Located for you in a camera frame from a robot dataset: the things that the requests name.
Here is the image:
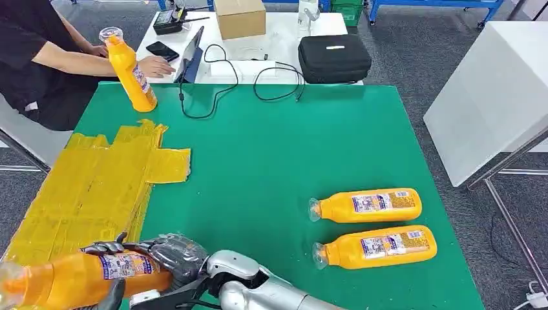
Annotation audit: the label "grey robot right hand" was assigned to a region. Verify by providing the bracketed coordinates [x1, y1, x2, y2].
[81, 232, 211, 310]

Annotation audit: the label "person's right hand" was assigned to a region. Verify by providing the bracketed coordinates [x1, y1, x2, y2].
[138, 56, 176, 79]

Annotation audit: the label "orange drink bottle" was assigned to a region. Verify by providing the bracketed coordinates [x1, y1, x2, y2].
[98, 26, 158, 114]
[0, 250, 174, 310]
[307, 188, 423, 224]
[311, 225, 438, 271]

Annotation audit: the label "black smartphone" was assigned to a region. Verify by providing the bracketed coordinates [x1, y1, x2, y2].
[145, 41, 180, 63]

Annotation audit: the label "tablet with blue cover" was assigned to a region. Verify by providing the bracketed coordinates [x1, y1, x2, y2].
[173, 25, 206, 84]

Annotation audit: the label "black remote controller with antennas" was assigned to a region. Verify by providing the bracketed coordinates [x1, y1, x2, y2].
[153, 6, 211, 36]

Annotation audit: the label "person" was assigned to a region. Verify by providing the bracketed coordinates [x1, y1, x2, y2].
[0, 0, 176, 131]

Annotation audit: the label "brown cardboard box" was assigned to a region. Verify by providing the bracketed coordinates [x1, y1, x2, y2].
[213, 0, 267, 41]

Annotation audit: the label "grey bench seat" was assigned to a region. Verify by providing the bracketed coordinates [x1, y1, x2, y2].
[0, 94, 74, 174]

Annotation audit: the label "yellow sheet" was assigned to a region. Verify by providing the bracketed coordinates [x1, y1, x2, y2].
[0, 119, 192, 268]

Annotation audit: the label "white table with devices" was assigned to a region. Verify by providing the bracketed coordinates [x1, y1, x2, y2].
[136, 12, 364, 85]

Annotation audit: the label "green table mat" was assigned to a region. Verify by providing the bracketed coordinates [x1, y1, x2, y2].
[72, 82, 485, 310]

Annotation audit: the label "white plastic device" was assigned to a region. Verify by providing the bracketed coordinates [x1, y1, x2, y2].
[297, 0, 321, 32]

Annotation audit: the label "black zipped carry case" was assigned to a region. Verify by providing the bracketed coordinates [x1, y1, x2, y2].
[297, 34, 372, 85]

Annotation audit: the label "green plastic crate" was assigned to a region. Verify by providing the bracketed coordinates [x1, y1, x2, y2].
[330, 0, 364, 27]

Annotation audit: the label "blue metal cart with wheels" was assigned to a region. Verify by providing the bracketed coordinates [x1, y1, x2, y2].
[367, 0, 506, 31]

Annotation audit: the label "large white table, metal legs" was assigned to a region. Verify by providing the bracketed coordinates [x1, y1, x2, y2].
[423, 20, 548, 296]

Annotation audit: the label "white power strip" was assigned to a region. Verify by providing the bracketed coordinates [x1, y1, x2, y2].
[511, 281, 548, 310]

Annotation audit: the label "long black looped cable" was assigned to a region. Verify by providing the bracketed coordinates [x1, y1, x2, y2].
[178, 44, 239, 119]

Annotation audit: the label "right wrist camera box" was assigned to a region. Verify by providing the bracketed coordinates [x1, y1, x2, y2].
[128, 277, 211, 310]

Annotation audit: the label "short black looped cable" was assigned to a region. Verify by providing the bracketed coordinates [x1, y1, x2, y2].
[252, 61, 306, 103]

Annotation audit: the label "blue metal frame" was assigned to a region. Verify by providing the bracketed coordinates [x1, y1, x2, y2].
[156, 0, 333, 12]

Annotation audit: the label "thin black floor cable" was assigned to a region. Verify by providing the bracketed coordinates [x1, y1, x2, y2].
[488, 211, 525, 268]

